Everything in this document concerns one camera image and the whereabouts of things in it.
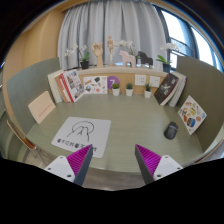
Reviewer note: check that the wooden artist mannequin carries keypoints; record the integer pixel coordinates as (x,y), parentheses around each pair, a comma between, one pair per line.
(111,46)

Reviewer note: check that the dark-framed window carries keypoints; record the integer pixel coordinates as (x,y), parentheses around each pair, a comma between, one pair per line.
(183,36)

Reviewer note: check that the pink horse figurine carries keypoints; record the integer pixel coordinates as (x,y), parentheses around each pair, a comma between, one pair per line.
(128,59)

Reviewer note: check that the thick white book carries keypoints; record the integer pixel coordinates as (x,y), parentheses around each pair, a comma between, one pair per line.
(53,86)

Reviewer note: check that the colourful sticker sheet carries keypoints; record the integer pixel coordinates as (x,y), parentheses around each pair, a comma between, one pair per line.
(191,115)

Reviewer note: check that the light grey curtain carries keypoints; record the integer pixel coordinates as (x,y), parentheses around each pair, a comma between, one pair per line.
(110,23)

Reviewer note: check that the dark grey computer mouse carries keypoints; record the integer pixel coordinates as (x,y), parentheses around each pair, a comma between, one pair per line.
(171,130)

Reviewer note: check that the black horse figurine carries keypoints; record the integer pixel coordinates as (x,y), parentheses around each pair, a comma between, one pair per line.
(145,59)

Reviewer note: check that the light wooden back shelf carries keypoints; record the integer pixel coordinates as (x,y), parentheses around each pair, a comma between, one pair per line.
(126,70)

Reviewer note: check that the red-edged picture magazine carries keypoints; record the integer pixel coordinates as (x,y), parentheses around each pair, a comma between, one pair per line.
(74,85)

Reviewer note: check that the white orchid in black pot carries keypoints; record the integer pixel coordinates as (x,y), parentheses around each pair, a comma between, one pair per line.
(166,68)
(84,64)
(126,43)

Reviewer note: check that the dark cover book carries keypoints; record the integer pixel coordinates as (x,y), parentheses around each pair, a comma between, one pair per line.
(166,88)

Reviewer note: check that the white printed mouse pad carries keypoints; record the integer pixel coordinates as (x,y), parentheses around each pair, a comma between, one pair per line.
(80,136)

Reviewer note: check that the purple round number sign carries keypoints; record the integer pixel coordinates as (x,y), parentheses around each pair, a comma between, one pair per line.
(113,81)

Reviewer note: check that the white leaning books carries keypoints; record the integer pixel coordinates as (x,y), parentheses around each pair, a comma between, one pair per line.
(178,90)

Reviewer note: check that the brown cover book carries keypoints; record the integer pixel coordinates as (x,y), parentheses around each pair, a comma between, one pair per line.
(60,87)

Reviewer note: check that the white illustrated card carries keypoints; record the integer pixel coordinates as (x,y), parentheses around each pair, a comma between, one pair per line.
(95,85)

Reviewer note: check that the white wall socket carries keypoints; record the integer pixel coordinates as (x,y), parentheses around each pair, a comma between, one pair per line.
(154,81)
(140,80)

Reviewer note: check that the grey-green desk partition panel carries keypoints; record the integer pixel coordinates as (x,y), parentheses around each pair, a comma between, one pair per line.
(26,86)
(203,83)

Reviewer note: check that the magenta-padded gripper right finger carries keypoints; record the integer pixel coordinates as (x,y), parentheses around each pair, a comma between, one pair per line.
(150,160)

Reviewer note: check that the beige card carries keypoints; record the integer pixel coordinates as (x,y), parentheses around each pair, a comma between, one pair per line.
(41,106)

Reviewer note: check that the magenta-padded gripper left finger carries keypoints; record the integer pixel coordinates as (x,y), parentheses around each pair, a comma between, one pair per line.
(78,160)

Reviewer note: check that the wooden hand model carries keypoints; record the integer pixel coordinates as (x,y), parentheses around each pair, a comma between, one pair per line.
(99,56)

